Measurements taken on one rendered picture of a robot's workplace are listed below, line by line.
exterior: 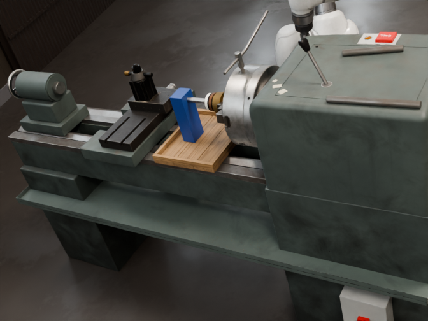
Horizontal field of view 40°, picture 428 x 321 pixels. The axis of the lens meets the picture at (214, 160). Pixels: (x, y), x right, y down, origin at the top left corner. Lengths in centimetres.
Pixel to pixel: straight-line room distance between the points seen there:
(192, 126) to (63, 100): 77
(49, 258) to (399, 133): 244
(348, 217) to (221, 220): 69
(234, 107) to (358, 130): 50
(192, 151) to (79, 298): 125
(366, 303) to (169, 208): 100
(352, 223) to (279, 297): 93
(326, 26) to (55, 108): 134
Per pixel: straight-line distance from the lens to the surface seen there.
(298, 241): 230
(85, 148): 265
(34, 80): 293
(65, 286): 344
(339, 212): 210
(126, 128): 258
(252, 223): 253
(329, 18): 280
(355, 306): 234
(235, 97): 211
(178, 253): 331
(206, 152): 241
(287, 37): 276
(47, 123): 299
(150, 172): 257
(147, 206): 281
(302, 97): 190
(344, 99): 182
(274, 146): 201
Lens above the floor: 224
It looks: 35 degrees down
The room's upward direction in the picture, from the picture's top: 17 degrees counter-clockwise
